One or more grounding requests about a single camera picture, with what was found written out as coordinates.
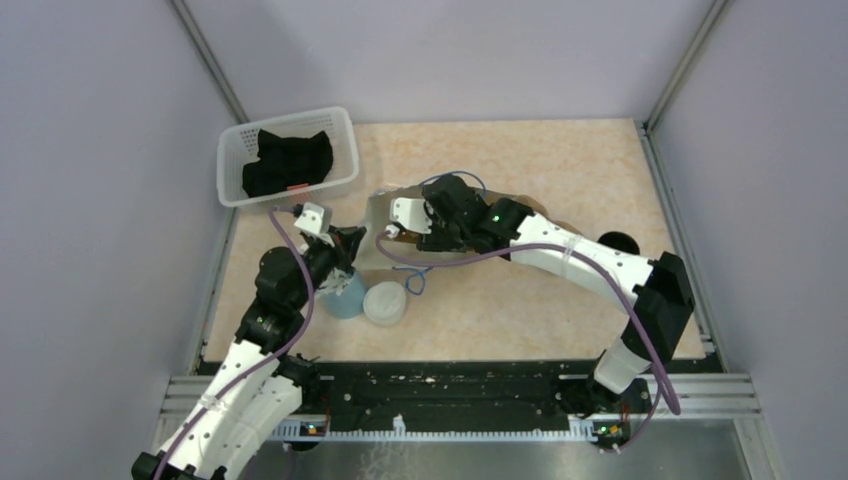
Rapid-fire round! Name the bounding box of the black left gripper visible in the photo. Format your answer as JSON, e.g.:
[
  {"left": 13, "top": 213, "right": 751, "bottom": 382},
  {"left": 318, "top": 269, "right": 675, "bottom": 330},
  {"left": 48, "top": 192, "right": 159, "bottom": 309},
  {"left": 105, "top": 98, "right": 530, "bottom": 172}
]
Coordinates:
[{"left": 291, "top": 224, "right": 366, "bottom": 310}]

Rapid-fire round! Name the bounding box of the patterned paper gift bag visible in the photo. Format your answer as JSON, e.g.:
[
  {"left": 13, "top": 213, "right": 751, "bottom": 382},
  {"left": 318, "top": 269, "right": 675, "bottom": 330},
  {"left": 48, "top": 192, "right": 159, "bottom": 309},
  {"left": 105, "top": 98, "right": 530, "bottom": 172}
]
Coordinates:
[{"left": 365, "top": 170, "right": 547, "bottom": 254}]

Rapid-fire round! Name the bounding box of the stack of white lids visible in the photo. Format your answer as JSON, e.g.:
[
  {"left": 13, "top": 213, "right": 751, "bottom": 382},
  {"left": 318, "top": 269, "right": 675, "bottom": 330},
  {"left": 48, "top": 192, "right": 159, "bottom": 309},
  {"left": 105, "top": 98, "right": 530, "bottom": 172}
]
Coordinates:
[{"left": 363, "top": 281, "right": 407, "bottom": 326}]

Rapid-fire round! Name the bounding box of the brown pulp cup carrier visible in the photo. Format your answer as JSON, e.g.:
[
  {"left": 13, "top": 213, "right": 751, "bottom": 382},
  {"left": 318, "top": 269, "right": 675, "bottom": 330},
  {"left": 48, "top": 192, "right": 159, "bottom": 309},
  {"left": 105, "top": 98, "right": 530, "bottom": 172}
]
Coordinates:
[{"left": 549, "top": 220, "right": 582, "bottom": 235}]

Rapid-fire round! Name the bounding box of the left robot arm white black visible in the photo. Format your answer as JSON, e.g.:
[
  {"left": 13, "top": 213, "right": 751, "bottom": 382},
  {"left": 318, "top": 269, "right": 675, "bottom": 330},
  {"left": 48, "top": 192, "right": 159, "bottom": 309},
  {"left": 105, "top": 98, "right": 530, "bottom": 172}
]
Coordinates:
[{"left": 131, "top": 227, "right": 366, "bottom": 479}]

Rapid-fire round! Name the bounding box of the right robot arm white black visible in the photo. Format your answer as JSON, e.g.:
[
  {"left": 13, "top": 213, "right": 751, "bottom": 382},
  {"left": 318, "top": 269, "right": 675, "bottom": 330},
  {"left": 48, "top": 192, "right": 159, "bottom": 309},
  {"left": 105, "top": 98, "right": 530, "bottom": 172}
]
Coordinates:
[{"left": 390, "top": 175, "right": 695, "bottom": 412}]

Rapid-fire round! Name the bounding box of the blue straw holder cup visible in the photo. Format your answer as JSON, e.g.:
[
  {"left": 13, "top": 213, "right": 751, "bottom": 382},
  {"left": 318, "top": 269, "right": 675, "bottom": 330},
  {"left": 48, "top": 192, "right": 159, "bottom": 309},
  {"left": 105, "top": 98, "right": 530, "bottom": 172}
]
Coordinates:
[{"left": 320, "top": 272, "right": 368, "bottom": 320}]

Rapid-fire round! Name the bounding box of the black cloth in basket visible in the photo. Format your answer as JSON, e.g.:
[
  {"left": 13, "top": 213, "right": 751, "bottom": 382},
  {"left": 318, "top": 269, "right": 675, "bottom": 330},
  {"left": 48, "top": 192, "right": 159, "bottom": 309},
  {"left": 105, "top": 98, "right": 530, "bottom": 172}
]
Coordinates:
[{"left": 242, "top": 130, "right": 334, "bottom": 198}]

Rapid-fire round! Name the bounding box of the white plastic basket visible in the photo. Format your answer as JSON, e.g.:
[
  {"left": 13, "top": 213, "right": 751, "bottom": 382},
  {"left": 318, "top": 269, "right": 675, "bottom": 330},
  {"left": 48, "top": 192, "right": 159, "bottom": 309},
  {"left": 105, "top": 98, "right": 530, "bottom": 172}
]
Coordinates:
[{"left": 216, "top": 106, "right": 360, "bottom": 208}]

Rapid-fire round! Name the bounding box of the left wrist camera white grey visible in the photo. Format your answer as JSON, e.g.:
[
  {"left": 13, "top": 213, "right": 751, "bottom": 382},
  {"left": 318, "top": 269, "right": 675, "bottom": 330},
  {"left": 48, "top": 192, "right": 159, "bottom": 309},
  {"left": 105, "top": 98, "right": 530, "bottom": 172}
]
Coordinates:
[{"left": 294, "top": 202, "right": 332, "bottom": 245}]

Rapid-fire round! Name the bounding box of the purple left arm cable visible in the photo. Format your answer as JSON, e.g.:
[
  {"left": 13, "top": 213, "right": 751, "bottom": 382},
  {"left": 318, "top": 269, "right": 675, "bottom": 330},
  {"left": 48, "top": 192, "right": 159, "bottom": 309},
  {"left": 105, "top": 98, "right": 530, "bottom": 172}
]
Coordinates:
[{"left": 150, "top": 205, "right": 316, "bottom": 480}]

